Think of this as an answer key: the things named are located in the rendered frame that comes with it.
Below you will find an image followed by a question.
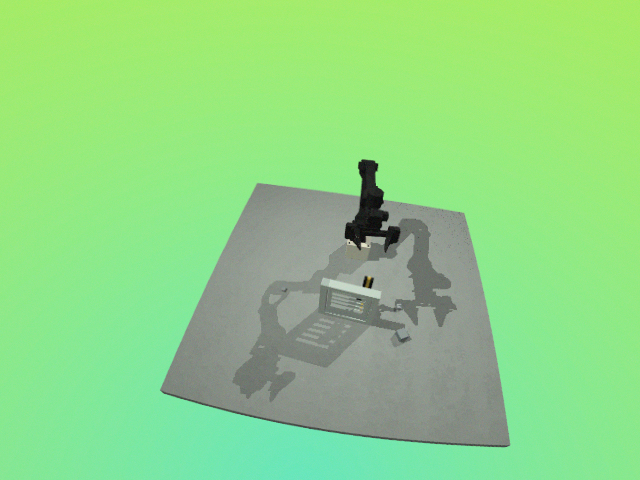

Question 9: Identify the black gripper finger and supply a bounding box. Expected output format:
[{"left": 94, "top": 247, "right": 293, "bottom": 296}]
[
  {"left": 384, "top": 230, "right": 396, "bottom": 253},
  {"left": 350, "top": 227, "right": 361, "bottom": 250}
]

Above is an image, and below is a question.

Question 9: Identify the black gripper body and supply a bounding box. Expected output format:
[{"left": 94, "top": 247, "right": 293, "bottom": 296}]
[{"left": 345, "top": 213, "right": 400, "bottom": 243}]

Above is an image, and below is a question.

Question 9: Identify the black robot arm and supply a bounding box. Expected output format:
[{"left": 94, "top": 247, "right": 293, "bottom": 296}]
[{"left": 352, "top": 159, "right": 389, "bottom": 228}]

